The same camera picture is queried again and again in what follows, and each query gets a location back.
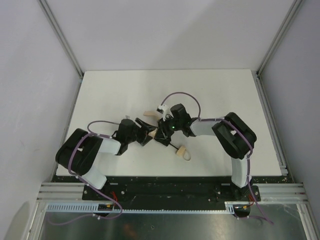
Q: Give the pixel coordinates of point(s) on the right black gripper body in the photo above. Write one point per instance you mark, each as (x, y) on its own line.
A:
(162, 132)

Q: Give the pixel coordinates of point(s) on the beige folding umbrella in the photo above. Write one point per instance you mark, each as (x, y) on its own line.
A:
(181, 151)

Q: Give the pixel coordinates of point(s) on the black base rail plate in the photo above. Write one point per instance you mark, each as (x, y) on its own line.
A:
(176, 193)

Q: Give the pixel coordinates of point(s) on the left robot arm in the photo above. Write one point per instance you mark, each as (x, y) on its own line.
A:
(80, 150)

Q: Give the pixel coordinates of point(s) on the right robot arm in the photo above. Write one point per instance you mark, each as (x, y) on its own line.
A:
(235, 137)

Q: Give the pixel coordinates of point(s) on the aluminium frame post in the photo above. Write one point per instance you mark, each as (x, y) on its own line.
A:
(280, 34)
(52, 20)

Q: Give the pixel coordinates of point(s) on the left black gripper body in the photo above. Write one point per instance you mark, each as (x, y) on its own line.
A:
(139, 130)

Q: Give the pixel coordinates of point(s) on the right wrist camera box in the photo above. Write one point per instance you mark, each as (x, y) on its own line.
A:
(164, 110)

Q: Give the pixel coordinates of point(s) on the right aluminium frame post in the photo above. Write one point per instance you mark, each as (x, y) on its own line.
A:
(280, 34)

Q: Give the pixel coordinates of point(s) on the left aluminium frame post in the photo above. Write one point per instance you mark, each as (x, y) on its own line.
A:
(52, 20)

